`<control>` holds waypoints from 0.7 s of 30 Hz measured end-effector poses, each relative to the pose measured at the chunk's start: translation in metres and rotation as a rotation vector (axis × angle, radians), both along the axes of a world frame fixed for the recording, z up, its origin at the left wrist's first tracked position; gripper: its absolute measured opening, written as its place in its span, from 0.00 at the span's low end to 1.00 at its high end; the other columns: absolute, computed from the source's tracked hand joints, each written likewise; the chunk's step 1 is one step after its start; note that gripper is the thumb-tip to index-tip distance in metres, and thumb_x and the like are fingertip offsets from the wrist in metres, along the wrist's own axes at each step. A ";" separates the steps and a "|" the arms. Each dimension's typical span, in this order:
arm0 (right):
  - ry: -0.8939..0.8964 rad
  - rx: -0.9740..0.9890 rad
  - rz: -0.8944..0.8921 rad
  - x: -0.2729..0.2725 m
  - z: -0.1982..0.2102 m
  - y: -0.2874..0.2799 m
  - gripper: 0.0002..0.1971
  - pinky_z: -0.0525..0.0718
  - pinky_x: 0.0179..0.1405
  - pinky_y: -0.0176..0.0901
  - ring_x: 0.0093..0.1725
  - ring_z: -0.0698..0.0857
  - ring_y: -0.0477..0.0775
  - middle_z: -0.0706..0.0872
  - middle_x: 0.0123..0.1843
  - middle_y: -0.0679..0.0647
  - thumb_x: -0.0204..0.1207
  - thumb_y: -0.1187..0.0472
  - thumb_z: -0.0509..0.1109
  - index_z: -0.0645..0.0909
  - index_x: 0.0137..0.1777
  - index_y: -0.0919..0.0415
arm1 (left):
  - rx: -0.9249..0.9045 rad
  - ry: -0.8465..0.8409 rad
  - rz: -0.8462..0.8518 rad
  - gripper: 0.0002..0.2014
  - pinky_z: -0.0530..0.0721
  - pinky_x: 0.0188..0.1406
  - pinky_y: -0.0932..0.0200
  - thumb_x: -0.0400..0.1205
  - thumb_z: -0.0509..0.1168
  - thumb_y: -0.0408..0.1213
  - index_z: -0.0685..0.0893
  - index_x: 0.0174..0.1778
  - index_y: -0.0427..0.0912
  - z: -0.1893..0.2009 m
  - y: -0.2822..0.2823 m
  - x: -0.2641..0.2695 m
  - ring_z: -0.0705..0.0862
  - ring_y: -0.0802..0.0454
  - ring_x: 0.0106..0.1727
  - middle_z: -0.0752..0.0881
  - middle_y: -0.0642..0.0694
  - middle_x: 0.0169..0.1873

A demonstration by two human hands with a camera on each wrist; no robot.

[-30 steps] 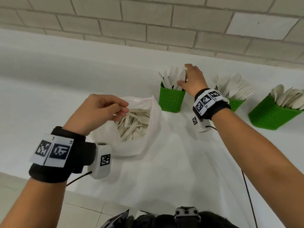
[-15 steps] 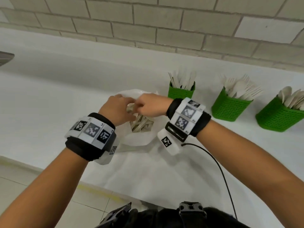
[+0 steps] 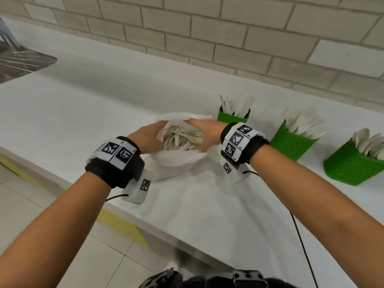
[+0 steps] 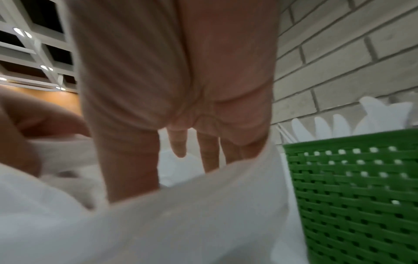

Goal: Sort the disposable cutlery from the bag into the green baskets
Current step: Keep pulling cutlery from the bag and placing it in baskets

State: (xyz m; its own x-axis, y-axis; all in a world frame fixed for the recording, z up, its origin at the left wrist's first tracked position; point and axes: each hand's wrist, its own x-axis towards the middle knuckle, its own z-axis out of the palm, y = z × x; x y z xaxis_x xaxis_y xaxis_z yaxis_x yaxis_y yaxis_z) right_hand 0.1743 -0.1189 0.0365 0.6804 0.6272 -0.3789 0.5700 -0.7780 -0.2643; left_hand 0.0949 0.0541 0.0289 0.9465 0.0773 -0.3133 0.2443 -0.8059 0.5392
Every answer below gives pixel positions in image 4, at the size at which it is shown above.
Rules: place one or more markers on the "person's left hand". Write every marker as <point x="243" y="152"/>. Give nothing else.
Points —
<point x="29" y="113"/>

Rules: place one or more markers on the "person's right hand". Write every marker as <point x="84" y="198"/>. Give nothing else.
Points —
<point x="163" y="64"/>

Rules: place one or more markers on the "clear plastic bag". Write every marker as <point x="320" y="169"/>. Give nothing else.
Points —
<point x="163" y="227"/>

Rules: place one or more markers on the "bunch of white plastic knives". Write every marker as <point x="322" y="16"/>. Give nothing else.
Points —
<point x="382" y="118"/>

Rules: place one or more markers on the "green basket with knives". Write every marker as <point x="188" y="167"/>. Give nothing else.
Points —
<point x="352" y="201"/>

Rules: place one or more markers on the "ceiling spot light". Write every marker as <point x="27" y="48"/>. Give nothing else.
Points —
<point x="44" y="67"/>
<point x="19" y="31"/>

